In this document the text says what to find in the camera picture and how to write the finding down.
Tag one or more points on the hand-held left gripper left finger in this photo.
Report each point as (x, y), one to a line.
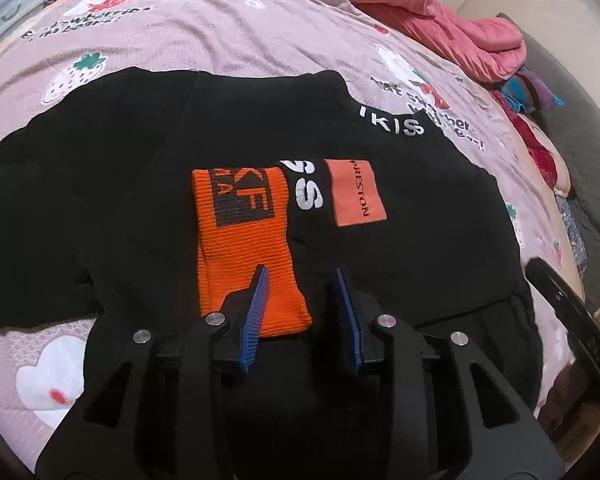
(254, 320)

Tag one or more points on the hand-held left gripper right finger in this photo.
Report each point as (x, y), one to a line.
(347, 325)

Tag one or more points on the black sweatshirt with orange cuffs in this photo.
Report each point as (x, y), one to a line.
(420, 260)

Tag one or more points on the blue patterned cloth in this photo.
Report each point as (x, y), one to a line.
(572, 230)

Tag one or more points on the red cloth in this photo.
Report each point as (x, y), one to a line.
(542, 152)

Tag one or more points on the grey padded headboard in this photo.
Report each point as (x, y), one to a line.
(580, 110)

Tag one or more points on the striped colourful cloth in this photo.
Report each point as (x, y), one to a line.
(530, 90)

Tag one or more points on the pink strawberry print quilt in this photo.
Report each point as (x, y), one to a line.
(220, 25)

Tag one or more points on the pink comforter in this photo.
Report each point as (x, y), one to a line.
(430, 20)

